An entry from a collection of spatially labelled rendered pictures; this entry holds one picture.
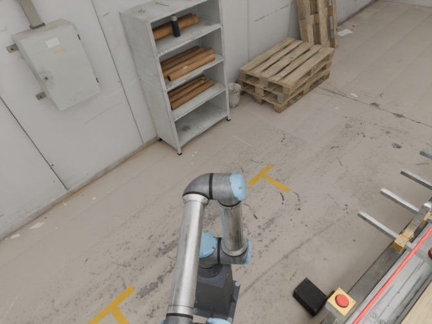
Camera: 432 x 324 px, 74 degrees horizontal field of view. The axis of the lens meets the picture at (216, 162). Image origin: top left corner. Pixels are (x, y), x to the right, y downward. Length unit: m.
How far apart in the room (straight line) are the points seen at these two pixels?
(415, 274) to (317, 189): 1.32
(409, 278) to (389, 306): 0.23
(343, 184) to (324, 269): 0.97
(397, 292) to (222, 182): 1.25
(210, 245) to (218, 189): 0.56
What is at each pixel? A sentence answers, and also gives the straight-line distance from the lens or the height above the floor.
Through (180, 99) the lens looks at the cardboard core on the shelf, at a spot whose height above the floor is 0.59.
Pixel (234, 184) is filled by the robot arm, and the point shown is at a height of 1.44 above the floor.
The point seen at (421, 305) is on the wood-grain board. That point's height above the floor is 0.90.
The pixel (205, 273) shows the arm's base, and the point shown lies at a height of 0.65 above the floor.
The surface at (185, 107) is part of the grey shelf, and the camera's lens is 3.33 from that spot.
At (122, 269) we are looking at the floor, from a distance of 2.79.
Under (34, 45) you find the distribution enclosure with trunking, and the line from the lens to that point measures 2.61.
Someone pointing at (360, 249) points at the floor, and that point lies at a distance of 2.82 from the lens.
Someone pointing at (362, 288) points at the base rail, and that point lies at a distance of 1.87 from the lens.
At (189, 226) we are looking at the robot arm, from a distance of 1.12.
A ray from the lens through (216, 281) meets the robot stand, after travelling 1.89.
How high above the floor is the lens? 2.34
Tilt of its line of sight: 45 degrees down
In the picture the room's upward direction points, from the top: 7 degrees counter-clockwise
